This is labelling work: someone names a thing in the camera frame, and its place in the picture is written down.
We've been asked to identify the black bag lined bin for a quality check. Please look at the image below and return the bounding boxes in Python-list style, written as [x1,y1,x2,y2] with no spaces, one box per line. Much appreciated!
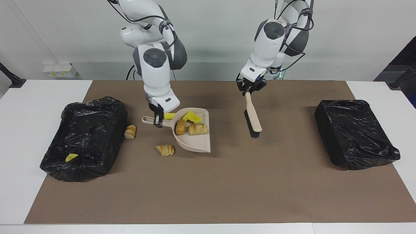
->
[40,96,128,182]
[314,99,401,171]

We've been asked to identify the brown table mat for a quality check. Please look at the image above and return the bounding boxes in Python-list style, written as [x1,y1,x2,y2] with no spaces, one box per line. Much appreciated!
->
[24,80,416,225]

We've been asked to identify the beige plastic dustpan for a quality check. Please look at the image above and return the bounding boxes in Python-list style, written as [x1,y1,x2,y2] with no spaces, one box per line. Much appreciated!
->
[141,108,211,153]

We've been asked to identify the black stand foot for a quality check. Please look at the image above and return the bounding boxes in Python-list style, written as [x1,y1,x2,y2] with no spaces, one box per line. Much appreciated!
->
[0,62,26,88]
[389,64,416,90]

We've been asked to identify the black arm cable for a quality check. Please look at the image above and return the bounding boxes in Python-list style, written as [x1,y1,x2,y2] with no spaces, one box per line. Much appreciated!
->
[274,0,315,72]
[109,0,178,81]

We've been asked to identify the white wall outlet box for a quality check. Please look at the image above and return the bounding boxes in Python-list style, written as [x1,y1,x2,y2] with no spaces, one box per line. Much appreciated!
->
[43,62,78,78]

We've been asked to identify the beige hand brush black bristles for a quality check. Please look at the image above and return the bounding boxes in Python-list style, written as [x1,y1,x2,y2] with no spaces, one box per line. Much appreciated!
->
[244,92,262,139]

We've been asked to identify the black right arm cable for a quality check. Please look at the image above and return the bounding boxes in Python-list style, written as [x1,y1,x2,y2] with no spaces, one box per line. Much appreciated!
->
[109,0,178,81]

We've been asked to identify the brown bread roll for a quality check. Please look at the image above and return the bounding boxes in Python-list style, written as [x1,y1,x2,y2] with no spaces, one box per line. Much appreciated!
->
[175,119,187,136]

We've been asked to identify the dark grey partition panel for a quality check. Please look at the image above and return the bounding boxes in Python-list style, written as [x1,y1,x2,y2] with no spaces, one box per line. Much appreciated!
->
[374,36,416,82]

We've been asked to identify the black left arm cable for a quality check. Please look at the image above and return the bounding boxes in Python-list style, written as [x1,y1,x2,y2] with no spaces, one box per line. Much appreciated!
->
[274,0,315,72]

